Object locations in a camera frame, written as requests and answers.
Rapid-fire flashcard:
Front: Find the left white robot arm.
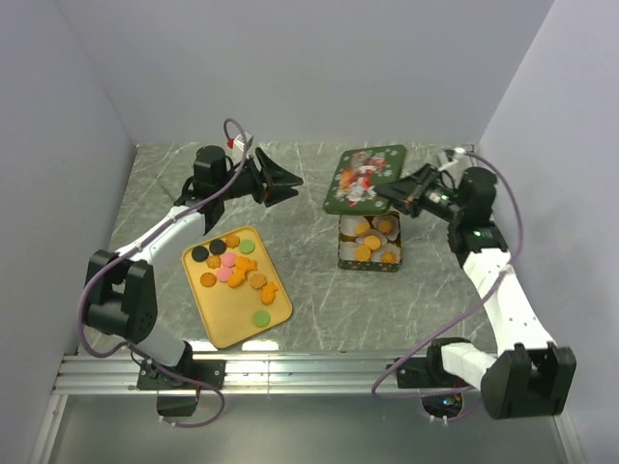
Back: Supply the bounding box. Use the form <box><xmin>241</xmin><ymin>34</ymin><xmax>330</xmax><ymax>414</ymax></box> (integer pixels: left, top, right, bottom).
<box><xmin>77</xmin><ymin>145</ymin><xmax>303</xmax><ymax>389</ymax></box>

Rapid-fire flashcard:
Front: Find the orange fish cookie right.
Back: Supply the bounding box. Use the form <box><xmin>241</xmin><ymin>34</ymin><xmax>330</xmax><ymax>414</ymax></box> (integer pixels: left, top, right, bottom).
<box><xmin>260</xmin><ymin>282</ymin><xmax>279</xmax><ymax>305</ymax></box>

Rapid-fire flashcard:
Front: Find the green sandwich cookie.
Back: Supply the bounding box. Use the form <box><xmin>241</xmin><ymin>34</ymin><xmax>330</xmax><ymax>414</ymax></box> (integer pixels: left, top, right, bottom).
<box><xmin>239</xmin><ymin>239</ymin><xmax>255</xmax><ymax>254</ymax></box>
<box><xmin>251</xmin><ymin>309</ymin><xmax>271</xmax><ymax>328</ymax></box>

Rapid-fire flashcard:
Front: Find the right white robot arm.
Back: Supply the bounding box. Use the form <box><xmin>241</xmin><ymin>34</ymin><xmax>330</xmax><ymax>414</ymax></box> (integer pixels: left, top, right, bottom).
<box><xmin>376</xmin><ymin>164</ymin><xmax>576</xmax><ymax>420</ymax></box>

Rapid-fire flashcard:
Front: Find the orange fish cookie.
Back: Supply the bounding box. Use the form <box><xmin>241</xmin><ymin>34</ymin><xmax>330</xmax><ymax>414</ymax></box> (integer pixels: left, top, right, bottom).
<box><xmin>260</xmin><ymin>282</ymin><xmax>279</xmax><ymax>305</ymax></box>
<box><xmin>235</xmin><ymin>256</ymin><xmax>257</xmax><ymax>273</ymax></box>
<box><xmin>227</xmin><ymin>269</ymin><xmax>247</xmax><ymax>288</ymax></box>

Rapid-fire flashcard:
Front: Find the green sandwich cookie near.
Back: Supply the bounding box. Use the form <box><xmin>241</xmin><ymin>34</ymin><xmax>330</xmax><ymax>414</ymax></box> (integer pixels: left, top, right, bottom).
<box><xmin>251</xmin><ymin>309</ymin><xmax>271</xmax><ymax>328</ymax></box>

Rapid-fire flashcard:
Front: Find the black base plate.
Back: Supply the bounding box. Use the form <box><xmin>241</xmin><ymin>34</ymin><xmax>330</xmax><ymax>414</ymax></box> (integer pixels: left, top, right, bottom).
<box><xmin>381</xmin><ymin>357</ymin><xmax>485</xmax><ymax>390</ymax></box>
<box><xmin>136</xmin><ymin>360</ymin><xmax>225</xmax><ymax>391</ymax></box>

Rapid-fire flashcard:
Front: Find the aluminium rail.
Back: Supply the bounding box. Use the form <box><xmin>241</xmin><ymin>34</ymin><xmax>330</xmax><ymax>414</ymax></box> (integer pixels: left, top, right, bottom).
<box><xmin>52</xmin><ymin>352</ymin><xmax>400</xmax><ymax>396</ymax></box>
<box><xmin>458</xmin><ymin>166</ymin><xmax>513</xmax><ymax>305</ymax></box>

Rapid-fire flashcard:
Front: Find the black sandwich cookie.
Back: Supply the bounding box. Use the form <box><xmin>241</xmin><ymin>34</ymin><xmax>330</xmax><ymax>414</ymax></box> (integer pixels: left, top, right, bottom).
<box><xmin>191</xmin><ymin>246</ymin><xmax>210</xmax><ymax>262</ymax></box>
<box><xmin>208</xmin><ymin>239</ymin><xmax>226</xmax><ymax>255</ymax></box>

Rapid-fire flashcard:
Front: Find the chocolate chip cookie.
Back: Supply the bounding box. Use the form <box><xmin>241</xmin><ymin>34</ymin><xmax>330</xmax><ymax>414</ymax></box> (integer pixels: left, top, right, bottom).
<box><xmin>199</xmin><ymin>272</ymin><xmax>218</xmax><ymax>288</ymax></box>

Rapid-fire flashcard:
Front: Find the yellow plastic tray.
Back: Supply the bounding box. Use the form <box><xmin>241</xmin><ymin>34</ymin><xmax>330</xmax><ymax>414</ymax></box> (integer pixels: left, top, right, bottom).
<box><xmin>182</xmin><ymin>226</ymin><xmax>292</xmax><ymax>349</ymax></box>

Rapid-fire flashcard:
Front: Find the green cookie tin box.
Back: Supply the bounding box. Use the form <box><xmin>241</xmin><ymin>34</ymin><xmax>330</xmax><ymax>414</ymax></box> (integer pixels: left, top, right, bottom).
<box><xmin>338</xmin><ymin>212</ymin><xmax>403</xmax><ymax>273</ymax></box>

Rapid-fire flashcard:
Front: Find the orange fish cookie middle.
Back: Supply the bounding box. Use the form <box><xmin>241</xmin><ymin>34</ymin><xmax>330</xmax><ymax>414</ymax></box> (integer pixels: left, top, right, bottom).
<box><xmin>227</xmin><ymin>269</ymin><xmax>247</xmax><ymax>288</ymax></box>

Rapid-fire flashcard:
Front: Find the pink sandwich cookie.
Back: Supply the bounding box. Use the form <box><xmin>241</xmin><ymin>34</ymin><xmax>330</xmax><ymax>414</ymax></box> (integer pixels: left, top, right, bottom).
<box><xmin>221</xmin><ymin>252</ymin><xmax>237</xmax><ymax>268</ymax></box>
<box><xmin>217</xmin><ymin>267</ymin><xmax>233</xmax><ymax>282</ymax></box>

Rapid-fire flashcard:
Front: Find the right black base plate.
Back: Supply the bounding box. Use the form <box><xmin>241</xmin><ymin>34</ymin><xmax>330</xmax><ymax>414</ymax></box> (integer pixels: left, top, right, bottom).
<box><xmin>381</xmin><ymin>357</ymin><xmax>485</xmax><ymax>390</ymax></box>

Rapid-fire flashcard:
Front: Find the green sandwich cookie far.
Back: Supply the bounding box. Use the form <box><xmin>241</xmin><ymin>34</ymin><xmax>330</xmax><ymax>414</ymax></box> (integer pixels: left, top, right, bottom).
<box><xmin>239</xmin><ymin>239</ymin><xmax>255</xmax><ymax>254</ymax></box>

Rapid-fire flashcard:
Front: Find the orange fish cookie upper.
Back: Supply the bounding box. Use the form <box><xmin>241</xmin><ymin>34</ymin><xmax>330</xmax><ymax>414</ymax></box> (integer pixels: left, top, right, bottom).
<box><xmin>235</xmin><ymin>256</ymin><xmax>257</xmax><ymax>273</ymax></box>

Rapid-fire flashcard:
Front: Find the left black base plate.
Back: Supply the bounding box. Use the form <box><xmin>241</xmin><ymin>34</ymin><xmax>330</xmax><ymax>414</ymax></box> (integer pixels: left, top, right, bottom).
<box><xmin>136</xmin><ymin>360</ymin><xmax>225</xmax><ymax>391</ymax></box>

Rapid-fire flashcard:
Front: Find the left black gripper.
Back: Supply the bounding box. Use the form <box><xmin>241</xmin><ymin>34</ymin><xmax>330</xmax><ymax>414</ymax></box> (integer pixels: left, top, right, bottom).
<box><xmin>218</xmin><ymin>148</ymin><xmax>304</xmax><ymax>208</ymax></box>

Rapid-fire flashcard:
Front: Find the aluminium right side rail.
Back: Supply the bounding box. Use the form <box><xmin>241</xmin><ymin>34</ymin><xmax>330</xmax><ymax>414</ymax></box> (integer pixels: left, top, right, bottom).
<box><xmin>458</xmin><ymin>166</ymin><xmax>513</xmax><ymax>305</ymax></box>

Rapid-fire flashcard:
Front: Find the aluminium front rail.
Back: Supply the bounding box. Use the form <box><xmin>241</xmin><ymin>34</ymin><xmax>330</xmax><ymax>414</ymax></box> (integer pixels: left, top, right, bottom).
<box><xmin>52</xmin><ymin>352</ymin><xmax>400</xmax><ymax>396</ymax></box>

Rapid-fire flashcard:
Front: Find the tan flower cookie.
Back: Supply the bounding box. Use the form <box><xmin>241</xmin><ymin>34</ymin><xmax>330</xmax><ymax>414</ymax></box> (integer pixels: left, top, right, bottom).
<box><xmin>250</xmin><ymin>273</ymin><xmax>268</xmax><ymax>290</ymax></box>

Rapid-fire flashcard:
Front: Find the gold tin lid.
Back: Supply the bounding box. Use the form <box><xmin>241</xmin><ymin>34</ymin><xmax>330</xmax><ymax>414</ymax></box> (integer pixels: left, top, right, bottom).
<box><xmin>323</xmin><ymin>145</ymin><xmax>407</xmax><ymax>216</ymax></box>

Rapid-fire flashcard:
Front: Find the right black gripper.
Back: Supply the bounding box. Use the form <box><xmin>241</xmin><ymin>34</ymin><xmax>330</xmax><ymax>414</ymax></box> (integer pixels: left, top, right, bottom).
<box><xmin>372</xmin><ymin>163</ymin><xmax>465</xmax><ymax>224</ymax></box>

